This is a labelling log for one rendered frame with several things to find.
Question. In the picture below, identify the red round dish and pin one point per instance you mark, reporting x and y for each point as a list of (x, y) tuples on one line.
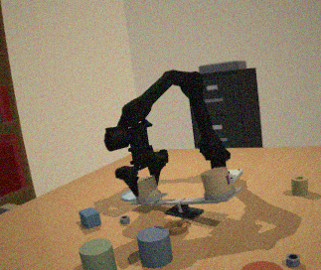
[(261, 265)]

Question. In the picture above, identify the tan cup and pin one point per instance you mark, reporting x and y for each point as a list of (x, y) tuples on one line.
[(147, 187), (216, 181)]

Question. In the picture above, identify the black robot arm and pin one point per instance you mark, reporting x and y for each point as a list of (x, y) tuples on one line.
[(137, 109)]

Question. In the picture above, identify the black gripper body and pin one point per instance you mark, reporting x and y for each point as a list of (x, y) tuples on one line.
[(128, 173)]

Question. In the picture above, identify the brown ring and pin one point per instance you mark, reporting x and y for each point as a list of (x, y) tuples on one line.
[(176, 223)]

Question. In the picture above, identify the pale grey round disc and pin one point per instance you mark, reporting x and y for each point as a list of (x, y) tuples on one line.
[(128, 196)]

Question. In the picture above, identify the small blue block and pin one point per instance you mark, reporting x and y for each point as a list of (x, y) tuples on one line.
[(90, 217)]

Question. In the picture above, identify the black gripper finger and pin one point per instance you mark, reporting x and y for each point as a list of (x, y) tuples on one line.
[(132, 184), (155, 173)]

